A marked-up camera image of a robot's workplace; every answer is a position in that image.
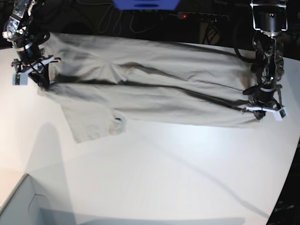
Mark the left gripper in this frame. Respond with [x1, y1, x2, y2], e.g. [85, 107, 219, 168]
[243, 84, 287, 121]

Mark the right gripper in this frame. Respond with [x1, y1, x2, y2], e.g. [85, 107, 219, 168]
[11, 44, 61, 89]

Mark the beige t-shirt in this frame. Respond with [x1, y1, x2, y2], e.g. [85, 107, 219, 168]
[39, 33, 258, 143]

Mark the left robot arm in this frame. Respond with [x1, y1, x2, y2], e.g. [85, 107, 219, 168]
[234, 0, 288, 121]

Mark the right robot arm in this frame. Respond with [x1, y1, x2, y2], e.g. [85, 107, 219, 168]
[2, 0, 61, 89]

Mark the black power strip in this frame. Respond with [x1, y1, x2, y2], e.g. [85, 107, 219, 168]
[169, 12, 230, 23]

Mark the blue box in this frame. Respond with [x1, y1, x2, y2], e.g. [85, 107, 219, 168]
[113, 0, 180, 10]

